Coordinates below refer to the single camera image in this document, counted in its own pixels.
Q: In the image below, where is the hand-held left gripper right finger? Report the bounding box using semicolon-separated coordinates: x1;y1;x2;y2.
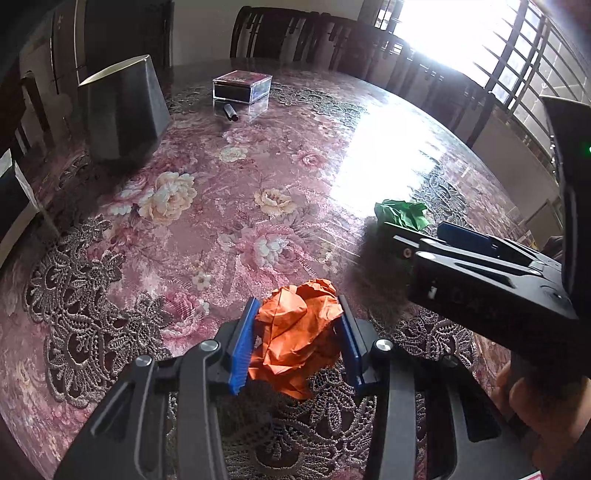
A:
334;294;541;480

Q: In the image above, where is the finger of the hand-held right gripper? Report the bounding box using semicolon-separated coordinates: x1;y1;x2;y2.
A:
380;222;579;326
436;221;542;265

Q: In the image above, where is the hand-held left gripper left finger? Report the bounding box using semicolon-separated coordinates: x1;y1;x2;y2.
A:
53;296;261;480

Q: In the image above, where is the orange paper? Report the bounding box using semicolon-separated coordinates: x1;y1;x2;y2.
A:
248;278;345;400

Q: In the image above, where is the green paper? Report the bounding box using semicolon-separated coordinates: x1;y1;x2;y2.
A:
373;199;432;232

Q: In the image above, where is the black bin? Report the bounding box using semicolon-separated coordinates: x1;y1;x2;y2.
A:
77;54;172;172

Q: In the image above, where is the person's right hand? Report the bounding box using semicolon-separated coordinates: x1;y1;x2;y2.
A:
492;361;591;444

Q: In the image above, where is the floral tablecloth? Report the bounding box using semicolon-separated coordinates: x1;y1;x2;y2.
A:
0;58;532;480

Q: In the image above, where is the grey lace doily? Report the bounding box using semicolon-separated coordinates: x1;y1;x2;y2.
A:
24;213;477;480

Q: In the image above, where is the dark wooden chair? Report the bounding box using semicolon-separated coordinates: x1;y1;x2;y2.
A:
405;59;496;149
346;22;417;95
229;6;297;62
286;11;357;71

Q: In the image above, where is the clear box with red insert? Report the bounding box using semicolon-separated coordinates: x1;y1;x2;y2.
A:
212;69;273;104

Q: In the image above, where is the dark wooden door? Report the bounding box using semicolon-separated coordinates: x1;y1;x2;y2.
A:
85;0;175;70

